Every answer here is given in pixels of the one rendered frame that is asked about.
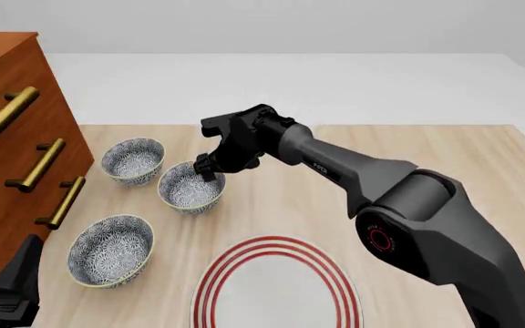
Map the patterned blue-white bowl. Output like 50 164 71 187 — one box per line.
100 137 167 189
66 213 156 290
157 160 227 216

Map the brass drawer handle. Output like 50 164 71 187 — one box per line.
34 175 88 231
4 137 67 194
0 85 41 142

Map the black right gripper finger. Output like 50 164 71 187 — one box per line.
192 153 219 185

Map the white plate with red rings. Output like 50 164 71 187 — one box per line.
190 233 365 328

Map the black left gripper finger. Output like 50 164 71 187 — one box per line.
0 233 44 299

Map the wooden drawer front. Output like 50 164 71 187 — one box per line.
0 80 79 232
0 34 61 157
0 121 96 295

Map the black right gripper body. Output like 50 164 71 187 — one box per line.
207 134 264 174

